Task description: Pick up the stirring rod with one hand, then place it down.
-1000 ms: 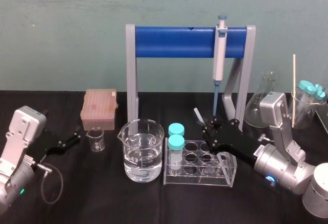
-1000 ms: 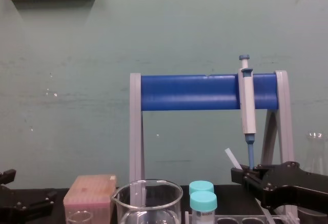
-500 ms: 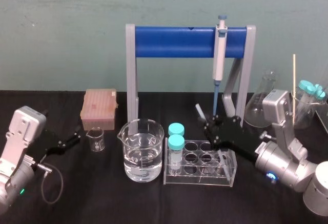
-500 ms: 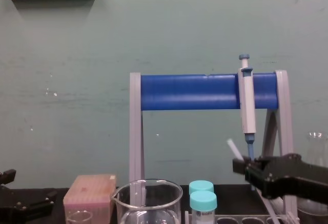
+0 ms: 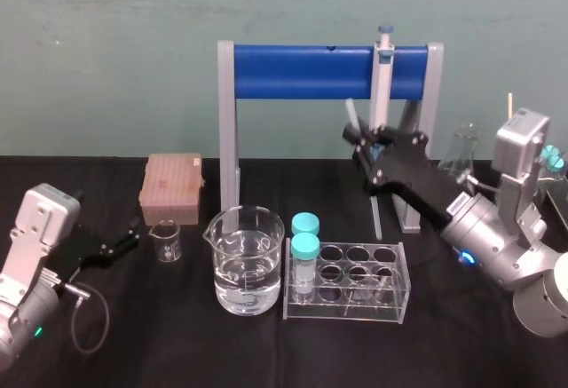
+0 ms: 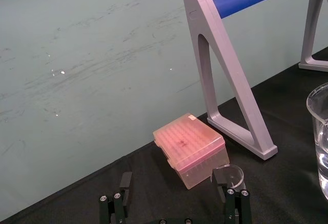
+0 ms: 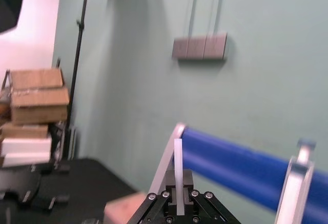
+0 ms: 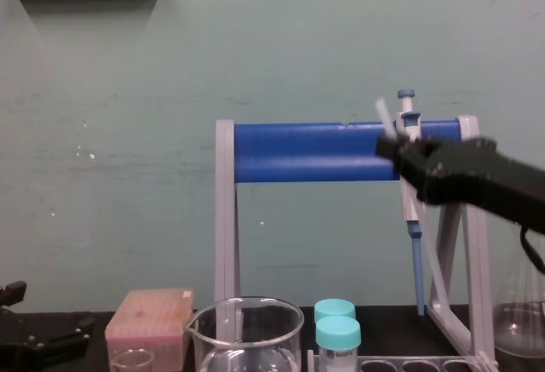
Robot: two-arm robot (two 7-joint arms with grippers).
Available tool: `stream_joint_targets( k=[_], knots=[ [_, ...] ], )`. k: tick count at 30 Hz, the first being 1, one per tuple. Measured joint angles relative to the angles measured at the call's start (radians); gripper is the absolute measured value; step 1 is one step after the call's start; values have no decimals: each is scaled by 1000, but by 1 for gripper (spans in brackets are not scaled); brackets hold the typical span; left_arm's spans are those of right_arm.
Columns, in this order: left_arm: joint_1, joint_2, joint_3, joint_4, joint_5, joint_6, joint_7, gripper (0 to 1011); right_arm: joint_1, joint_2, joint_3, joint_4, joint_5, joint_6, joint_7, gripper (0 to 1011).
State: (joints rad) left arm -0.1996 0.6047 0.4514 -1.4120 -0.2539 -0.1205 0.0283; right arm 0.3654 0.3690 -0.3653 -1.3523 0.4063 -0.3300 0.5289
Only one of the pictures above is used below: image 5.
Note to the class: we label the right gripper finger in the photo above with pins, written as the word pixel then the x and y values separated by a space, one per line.
pixel 357 131
pixel 367 161

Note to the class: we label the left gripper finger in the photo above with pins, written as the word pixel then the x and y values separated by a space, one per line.
pixel 116 257
pixel 134 228

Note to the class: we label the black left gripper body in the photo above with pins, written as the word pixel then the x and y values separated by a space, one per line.
pixel 82 250

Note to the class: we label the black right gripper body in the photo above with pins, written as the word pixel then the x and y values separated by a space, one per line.
pixel 408 170

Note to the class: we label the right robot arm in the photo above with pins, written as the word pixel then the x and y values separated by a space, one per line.
pixel 492 237

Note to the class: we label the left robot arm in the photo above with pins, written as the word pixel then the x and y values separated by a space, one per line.
pixel 37 215

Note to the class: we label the small empty glass beaker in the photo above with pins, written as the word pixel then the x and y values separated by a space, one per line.
pixel 166 246

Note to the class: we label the clear glass conical flask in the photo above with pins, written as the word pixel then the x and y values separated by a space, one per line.
pixel 459 152

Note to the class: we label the white pipette with blue plunger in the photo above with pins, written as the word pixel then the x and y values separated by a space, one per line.
pixel 381 81

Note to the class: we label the pink pipette tip box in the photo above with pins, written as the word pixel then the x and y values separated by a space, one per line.
pixel 171 184

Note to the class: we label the grey and blue pipette stand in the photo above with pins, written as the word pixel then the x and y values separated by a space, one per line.
pixel 302 73

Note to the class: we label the teal-capped clear tube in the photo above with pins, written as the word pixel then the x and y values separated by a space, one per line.
pixel 304 250
pixel 305 223

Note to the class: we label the black table cloth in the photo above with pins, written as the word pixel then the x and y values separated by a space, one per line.
pixel 155 343

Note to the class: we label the thin wooden stick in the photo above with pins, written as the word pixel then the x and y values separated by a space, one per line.
pixel 510 104

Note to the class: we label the large glass beaker with water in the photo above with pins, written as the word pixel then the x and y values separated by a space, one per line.
pixel 246 277

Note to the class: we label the clear acrylic tube rack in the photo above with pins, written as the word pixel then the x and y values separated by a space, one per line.
pixel 364 308

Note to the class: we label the teal-capped clear bottle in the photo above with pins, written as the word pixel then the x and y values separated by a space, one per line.
pixel 552 157

